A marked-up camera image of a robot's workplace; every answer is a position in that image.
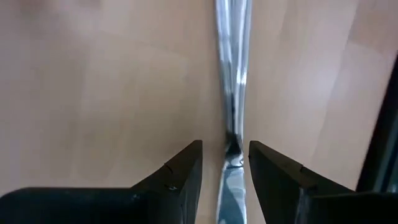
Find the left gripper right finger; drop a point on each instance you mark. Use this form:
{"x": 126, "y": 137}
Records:
{"x": 342, "y": 208}

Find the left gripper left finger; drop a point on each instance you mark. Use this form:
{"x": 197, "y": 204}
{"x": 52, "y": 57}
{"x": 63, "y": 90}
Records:
{"x": 77, "y": 207}

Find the silver table knife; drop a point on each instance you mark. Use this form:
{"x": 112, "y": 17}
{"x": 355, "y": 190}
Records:
{"x": 233, "y": 62}

